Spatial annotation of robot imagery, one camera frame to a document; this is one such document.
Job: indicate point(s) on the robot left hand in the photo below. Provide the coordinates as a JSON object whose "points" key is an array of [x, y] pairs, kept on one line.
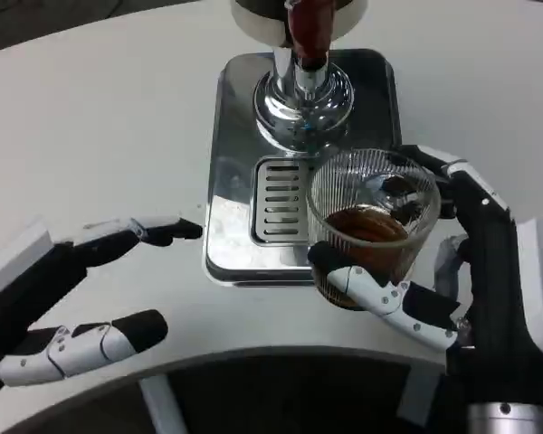
{"points": [[22, 289]]}

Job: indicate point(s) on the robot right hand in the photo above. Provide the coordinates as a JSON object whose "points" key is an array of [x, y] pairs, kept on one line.
{"points": [[493, 280]]}

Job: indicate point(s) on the clear ribbed glass cup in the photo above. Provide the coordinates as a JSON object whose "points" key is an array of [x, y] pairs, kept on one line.
{"points": [[371, 235]]}

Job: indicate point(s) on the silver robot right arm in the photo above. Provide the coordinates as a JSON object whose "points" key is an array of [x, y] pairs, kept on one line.
{"points": [[507, 418]]}

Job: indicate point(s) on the white table leg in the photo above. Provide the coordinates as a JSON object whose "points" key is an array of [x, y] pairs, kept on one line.
{"points": [[165, 407], [416, 398]]}

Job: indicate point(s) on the steel slotted drip grid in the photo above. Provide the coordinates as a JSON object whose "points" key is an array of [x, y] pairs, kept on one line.
{"points": [[280, 203]]}

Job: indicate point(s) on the steel drip tray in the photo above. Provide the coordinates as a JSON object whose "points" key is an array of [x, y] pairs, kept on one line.
{"points": [[231, 181]]}

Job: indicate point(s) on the black and chrome drink dispenser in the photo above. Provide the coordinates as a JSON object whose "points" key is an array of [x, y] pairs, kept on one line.
{"points": [[294, 113]]}

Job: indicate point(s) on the red dispenser tap lever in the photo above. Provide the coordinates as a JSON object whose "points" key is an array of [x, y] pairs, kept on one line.
{"points": [[310, 27]]}

